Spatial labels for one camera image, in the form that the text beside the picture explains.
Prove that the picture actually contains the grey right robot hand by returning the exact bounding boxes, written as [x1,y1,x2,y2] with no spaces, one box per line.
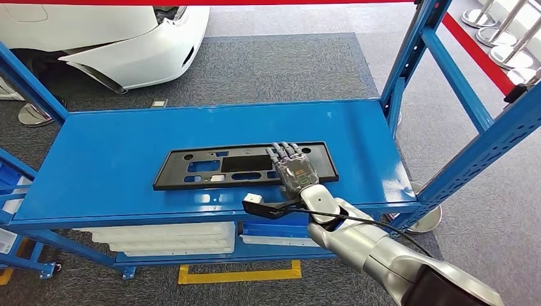
[265,141,320,200]

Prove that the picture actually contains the black plastic license plate frame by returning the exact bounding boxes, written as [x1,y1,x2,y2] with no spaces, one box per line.
[152,141,340,192]

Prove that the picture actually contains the blue metal shelf rack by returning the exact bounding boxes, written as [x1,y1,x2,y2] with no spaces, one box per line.
[0,150,61,282]
[0,0,541,282]

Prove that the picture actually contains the blue plastic bin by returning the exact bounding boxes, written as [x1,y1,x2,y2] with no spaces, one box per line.
[242,213,314,238]

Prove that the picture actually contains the yellow floor tape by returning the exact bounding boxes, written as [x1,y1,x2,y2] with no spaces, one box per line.
[177,259,302,286]

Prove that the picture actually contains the chrome stanchion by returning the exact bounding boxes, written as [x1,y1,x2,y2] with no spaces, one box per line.
[461,0,499,29]
[17,99,68,129]
[387,82,529,234]
[488,17,541,70]
[506,64,541,86]
[475,0,526,47]

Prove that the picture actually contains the stack of white plastic trays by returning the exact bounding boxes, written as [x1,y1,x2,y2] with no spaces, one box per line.
[72,222,237,259]

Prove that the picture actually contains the white car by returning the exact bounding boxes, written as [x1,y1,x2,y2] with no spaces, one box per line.
[0,4,211,96]

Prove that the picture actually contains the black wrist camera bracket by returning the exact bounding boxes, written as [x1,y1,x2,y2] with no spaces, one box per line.
[241,193,314,221]

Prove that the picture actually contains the black camera cable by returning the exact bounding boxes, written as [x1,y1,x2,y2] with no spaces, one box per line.
[292,206,434,258]

